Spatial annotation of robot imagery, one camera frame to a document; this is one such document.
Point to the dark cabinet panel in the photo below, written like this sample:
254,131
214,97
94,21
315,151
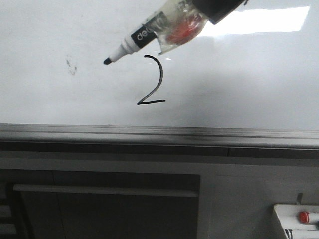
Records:
101,205

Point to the black striped marker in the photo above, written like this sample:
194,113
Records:
302,234

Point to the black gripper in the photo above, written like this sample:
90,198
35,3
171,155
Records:
217,10

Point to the black whiteboard marker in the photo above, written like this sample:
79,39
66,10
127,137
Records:
133,42

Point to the red capped marker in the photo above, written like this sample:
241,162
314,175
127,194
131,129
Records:
308,217

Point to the red object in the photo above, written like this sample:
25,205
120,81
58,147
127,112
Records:
176,23

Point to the white marker tray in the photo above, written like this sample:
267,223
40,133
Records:
285,216

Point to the white whiteboard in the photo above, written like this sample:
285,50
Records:
251,80

